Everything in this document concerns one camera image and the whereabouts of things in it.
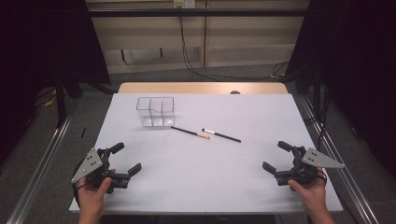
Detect hand-held gripper black cable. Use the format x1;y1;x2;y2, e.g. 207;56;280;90
72;158;90;208
316;168;329;183

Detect left hand-held gripper black cable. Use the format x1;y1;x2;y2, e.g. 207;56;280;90
72;158;90;208

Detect right hand-held gripper black cable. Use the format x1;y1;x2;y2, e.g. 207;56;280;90
316;168;329;183

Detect white table mat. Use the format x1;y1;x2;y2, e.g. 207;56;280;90
68;92;344;216

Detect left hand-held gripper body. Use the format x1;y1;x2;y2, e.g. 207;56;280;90
70;147;131;195

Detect person's right hand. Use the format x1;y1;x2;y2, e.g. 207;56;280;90
287;167;329;217

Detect person's left hand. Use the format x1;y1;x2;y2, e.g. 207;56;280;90
75;168;117;217

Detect clear plastic organizer box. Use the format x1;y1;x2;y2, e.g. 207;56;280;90
135;96;177;128

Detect black brush with orange tip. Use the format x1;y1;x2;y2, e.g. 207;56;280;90
170;125;211;141

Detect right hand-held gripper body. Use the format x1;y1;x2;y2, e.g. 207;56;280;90
274;145;346;188

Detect black stand post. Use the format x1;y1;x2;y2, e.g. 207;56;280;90
55;70;68;128
312;68;322;150

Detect black brush with white band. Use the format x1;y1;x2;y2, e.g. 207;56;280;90
201;128;243;144

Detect aluminium floor rail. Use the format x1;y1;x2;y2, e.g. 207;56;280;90
297;92;380;224
6;101;79;224

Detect wooden table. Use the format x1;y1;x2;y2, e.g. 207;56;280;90
117;81;290;95

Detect black horizontal metal bar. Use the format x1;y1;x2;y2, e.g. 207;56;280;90
88;8;310;19

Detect white wall socket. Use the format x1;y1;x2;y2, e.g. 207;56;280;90
173;0;196;9

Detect black power cable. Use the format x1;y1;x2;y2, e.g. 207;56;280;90
177;7;290;82

